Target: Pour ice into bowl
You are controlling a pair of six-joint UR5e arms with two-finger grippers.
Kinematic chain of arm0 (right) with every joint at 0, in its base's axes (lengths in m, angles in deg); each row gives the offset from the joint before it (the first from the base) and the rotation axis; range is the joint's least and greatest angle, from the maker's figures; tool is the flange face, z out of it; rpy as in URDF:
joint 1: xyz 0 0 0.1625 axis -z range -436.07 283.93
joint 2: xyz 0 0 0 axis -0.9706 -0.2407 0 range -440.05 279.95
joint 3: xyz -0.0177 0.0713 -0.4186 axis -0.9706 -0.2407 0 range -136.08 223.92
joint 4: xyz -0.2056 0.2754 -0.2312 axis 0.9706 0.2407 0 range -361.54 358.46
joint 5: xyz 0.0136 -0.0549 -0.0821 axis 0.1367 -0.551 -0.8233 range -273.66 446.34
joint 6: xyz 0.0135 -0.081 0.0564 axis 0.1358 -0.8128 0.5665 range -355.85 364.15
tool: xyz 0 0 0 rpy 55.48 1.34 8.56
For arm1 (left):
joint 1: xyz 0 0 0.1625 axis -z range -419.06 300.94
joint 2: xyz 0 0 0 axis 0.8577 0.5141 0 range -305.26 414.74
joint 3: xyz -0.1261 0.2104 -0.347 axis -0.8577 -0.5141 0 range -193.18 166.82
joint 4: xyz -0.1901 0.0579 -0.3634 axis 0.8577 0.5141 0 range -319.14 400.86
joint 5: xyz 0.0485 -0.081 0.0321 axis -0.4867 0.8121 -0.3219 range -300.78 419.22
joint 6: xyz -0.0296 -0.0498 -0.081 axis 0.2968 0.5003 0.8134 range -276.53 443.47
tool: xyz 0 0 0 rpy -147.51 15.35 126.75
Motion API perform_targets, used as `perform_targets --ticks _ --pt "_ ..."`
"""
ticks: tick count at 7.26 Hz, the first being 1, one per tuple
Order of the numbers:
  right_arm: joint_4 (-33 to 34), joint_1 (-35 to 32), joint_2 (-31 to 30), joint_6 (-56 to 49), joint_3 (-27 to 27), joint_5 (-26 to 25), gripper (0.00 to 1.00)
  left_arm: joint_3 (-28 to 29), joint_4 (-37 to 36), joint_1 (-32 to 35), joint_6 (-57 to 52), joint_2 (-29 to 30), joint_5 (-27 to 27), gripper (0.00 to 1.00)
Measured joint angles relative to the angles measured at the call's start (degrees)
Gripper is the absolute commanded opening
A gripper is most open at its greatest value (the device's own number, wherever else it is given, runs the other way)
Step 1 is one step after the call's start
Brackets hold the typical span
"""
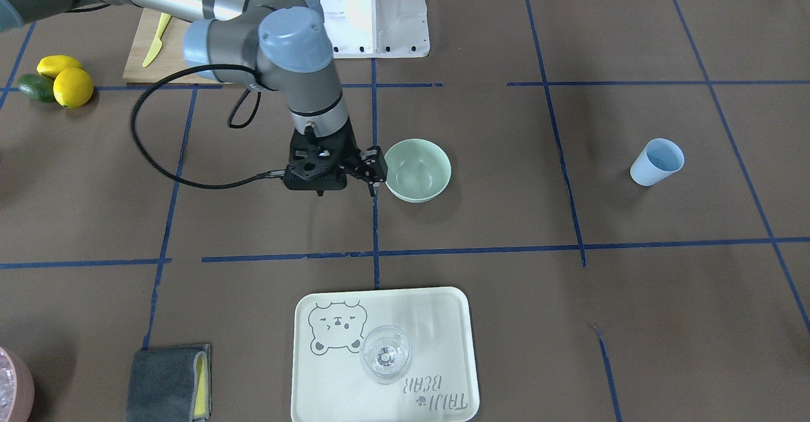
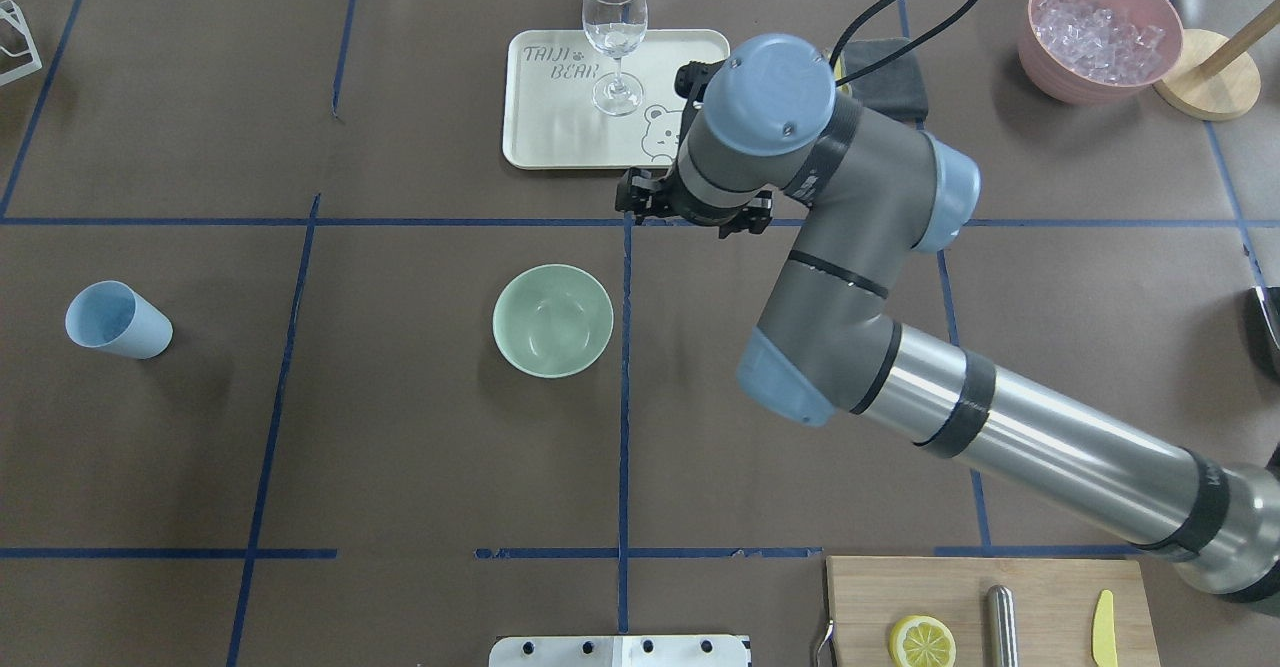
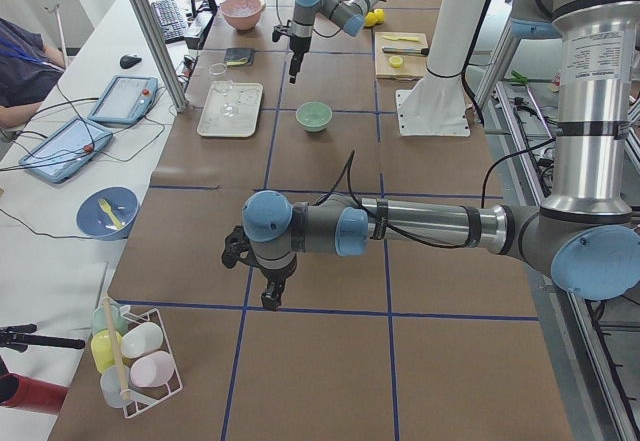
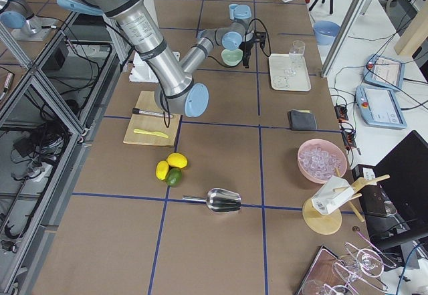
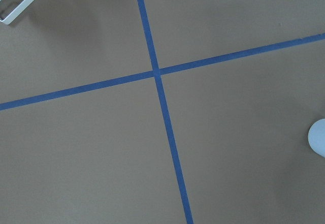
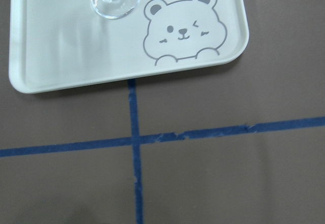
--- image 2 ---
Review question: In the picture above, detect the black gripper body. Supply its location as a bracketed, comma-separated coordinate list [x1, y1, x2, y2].
[614, 59, 774, 239]

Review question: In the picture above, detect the green ceramic bowl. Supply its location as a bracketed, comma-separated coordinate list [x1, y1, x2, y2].
[492, 262, 614, 379]

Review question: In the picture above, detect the light blue plastic cup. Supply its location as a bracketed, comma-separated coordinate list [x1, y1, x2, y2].
[64, 280, 174, 360]

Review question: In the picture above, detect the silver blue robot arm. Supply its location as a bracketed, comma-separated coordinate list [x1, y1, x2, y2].
[616, 33, 1279, 616]

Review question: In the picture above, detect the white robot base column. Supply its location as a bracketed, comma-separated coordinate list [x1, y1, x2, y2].
[488, 632, 753, 666]

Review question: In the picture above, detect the pink bowl of ice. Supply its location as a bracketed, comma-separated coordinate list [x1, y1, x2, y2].
[1018, 0, 1183, 105]

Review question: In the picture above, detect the metal ice scoop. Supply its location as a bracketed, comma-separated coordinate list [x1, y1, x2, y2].
[1242, 287, 1279, 383]

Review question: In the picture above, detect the cream bear tray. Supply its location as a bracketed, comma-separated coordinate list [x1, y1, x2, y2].
[502, 29, 730, 170]

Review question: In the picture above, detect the clear wine glass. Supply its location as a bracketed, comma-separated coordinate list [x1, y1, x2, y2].
[581, 0, 649, 117]

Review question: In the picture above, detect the grey folded cloth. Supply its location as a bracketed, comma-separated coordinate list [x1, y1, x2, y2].
[835, 38, 929, 122]

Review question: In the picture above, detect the wooden cutting board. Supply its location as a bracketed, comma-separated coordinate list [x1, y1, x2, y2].
[826, 556, 1161, 666]

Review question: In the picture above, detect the lemon slice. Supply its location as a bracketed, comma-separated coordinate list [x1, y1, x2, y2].
[887, 615, 957, 667]

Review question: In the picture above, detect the wooden stand with base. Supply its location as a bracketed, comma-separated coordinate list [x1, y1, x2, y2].
[1155, 0, 1279, 122]

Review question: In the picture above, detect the yellow plastic knife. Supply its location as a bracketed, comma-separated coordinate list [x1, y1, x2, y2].
[1091, 589, 1119, 667]

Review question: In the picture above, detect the white cup rack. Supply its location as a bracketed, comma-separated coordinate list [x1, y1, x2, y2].
[1, 0, 44, 84]

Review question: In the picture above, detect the silver black knife handle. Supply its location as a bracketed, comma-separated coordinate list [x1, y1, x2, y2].
[986, 584, 1020, 666]

